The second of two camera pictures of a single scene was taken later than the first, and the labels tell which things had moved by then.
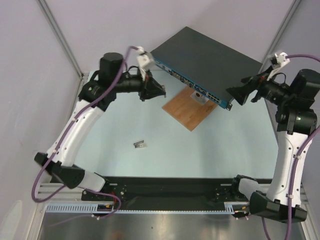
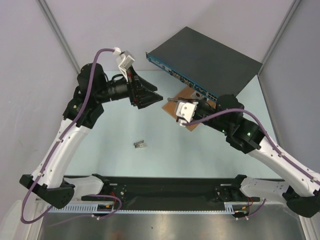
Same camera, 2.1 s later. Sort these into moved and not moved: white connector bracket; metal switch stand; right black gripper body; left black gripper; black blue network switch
Moved: white connector bracket; right black gripper body; left black gripper
Not moved: black blue network switch; metal switch stand
